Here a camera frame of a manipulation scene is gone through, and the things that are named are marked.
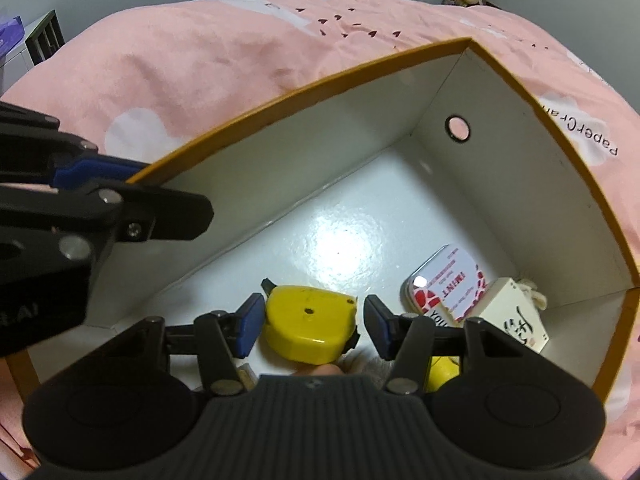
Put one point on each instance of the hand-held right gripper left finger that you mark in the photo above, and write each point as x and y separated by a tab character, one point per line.
252	327

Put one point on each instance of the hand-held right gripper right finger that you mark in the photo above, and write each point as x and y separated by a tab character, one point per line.
376	331

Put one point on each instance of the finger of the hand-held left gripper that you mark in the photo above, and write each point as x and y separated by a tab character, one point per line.
165	212
95	170

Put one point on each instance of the gold cardboard box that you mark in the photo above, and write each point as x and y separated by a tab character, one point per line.
246	377

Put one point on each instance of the yellow tape measure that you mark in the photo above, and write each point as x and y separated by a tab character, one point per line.
307	322

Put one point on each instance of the yellow-capped white bottle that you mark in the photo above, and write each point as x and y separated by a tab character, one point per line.
444	372

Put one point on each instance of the white and red tin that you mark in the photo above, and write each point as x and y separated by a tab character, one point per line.
445	285

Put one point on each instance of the orange-rimmed white cardboard box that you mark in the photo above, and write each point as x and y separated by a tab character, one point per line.
350	200

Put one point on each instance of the white calligraphy print box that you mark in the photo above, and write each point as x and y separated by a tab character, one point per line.
510	322

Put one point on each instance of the beige figurine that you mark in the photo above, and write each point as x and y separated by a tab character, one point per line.
532	292

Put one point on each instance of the grey shelf unit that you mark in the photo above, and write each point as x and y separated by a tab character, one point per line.
45	37

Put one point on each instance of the pink printed blanket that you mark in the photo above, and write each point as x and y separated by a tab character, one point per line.
200	70

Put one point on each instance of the purple packet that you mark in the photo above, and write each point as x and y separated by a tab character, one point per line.
11	35

